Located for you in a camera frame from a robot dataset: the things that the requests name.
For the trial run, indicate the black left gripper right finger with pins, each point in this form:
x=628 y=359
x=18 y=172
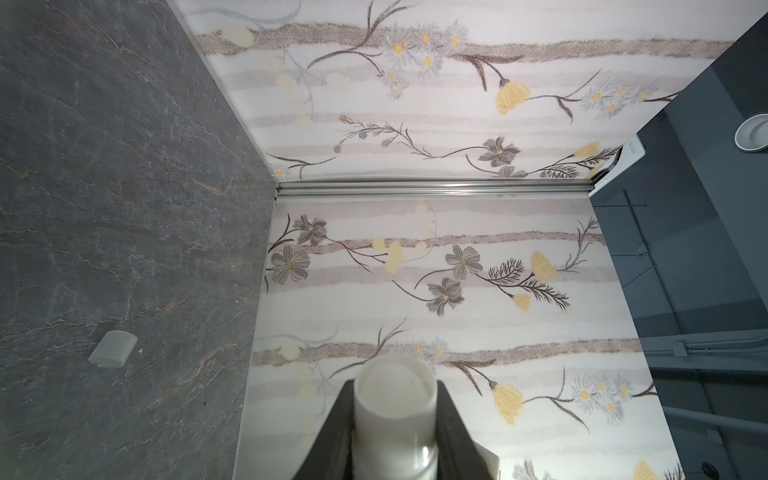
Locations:
x=458 y=456

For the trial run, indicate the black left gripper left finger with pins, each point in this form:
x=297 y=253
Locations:
x=330 y=456

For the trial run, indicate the white glue stick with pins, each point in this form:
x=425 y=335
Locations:
x=394 y=434

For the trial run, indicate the white glue stick cap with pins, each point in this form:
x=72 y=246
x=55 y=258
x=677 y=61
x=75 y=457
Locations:
x=113 y=350

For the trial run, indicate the round white ceiling lamp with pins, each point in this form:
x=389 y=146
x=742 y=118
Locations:
x=751 y=136

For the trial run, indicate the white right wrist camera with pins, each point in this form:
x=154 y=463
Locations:
x=492 y=461

